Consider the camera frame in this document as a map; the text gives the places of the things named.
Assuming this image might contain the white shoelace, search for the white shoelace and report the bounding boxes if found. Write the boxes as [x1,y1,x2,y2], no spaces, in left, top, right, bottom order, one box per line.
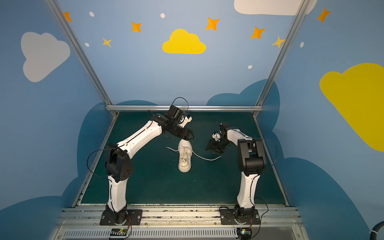
[165,145,223,162]

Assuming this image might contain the white sneaker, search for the white sneaker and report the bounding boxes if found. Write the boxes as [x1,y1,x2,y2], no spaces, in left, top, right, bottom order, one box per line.
[178,140,193,173]

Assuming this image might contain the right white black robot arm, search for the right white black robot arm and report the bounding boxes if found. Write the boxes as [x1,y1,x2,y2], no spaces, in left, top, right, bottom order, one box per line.
[206,123,267,225]

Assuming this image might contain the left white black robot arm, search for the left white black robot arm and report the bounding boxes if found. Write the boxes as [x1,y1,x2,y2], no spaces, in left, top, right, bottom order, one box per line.
[100,105,194,226]

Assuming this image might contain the rear aluminium crossbar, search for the rear aluminium crossbar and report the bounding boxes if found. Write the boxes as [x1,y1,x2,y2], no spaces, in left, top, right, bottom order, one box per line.
[106,105,263,112]

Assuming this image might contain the right small circuit board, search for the right small circuit board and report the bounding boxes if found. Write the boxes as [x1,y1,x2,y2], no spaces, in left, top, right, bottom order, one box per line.
[236,228,252,240]

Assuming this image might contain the small circuit board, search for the small circuit board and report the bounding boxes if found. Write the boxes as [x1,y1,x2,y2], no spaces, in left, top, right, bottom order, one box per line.
[236,228,252,240]
[109,228,128,240]

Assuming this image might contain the left small circuit board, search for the left small circuit board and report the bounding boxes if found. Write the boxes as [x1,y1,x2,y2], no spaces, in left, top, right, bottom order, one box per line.
[109,228,128,240]

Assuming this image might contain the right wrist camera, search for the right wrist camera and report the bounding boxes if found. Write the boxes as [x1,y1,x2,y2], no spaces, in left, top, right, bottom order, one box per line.
[212,133,221,141]

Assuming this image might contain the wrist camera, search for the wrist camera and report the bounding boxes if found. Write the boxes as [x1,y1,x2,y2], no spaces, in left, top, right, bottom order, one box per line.
[212,133,221,141]
[181,116,192,125]

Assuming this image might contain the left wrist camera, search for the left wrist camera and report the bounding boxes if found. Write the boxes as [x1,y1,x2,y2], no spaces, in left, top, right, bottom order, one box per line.
[181,116,192,125]

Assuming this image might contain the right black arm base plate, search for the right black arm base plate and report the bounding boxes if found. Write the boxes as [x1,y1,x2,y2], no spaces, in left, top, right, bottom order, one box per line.
[219,208,261,225]

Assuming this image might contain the aluminium rail base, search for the aluminium rail base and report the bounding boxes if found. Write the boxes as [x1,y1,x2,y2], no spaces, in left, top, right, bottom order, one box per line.
[50,205,309,240]

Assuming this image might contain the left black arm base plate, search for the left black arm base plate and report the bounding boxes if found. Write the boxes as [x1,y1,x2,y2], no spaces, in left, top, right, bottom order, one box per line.
[100,209,143,226]

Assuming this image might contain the left aluminium frame post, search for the left aluminium frame post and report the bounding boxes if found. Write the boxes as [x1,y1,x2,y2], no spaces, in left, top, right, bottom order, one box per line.
[45,0,113,106]

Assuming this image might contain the aluminium frame post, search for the aluminium frame post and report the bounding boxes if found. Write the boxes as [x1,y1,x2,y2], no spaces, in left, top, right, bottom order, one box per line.
[45,0,113,106]
[253,0,311,120]

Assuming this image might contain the right aluminium frame post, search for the right aluminium frame post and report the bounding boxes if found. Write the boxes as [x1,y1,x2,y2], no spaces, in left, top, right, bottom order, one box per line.
[253,0,311,120]

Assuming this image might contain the grey corrugated hose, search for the grey corrugated hose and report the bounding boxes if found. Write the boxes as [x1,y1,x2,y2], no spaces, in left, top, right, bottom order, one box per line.
[369,221,384,240]

